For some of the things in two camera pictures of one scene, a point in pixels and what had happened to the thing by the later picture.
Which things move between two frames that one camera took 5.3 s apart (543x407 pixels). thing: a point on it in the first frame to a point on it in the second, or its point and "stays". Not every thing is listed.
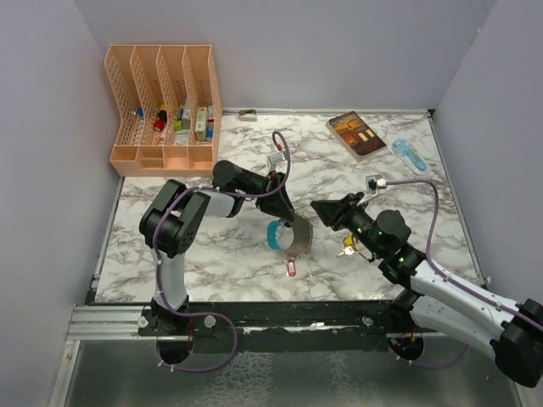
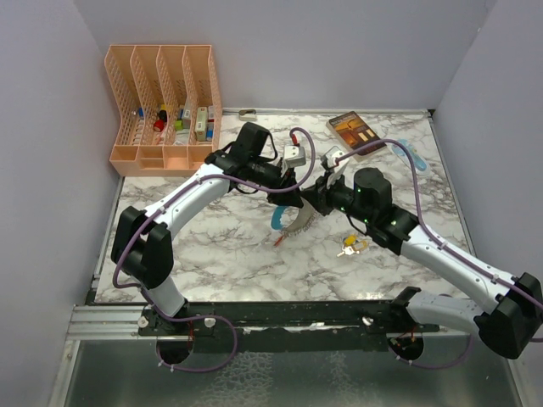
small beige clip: [247, 115] stays
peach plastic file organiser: [169, 108] stays
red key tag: [291, 267] to [277, 241]
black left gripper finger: [280, 206] to [291, 198]
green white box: [201, 122] stays
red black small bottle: [159, 124] stays
